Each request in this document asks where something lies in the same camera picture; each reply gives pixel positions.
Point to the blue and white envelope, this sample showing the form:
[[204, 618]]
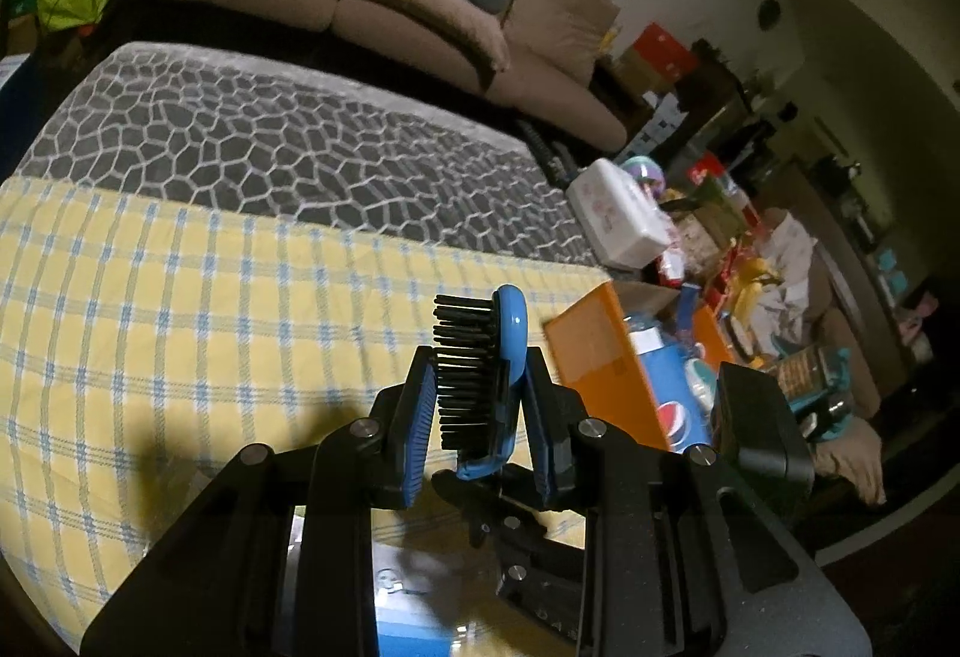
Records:
[[420, 604]]

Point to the blue hairbrush with black bristles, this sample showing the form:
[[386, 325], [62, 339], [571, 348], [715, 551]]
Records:
[[514, 342]]

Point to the pastel round toy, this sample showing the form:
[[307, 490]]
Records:
[[645, 173]]

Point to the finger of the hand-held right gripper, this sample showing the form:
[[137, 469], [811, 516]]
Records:
[[469, 492], [536, 574]]

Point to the round black wall fixture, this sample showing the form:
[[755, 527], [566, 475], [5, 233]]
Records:
[[769, 13]]

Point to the grey pebble pattern mat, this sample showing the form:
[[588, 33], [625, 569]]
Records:
[[262, 139]]

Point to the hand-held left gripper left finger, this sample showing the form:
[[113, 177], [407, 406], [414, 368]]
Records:
[[416, 424]]

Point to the brown sofa cushion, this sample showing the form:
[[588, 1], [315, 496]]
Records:
[[427, 1]]

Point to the white tissue box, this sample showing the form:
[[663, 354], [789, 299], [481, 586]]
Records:
[[619, 214]]

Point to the orange cardboard box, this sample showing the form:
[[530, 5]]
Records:
[[600, 357]]

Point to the red cardboard box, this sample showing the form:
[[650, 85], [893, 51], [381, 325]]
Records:
[[660, 57]]

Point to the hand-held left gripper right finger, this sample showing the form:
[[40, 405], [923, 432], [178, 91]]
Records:
[[541, 424]]

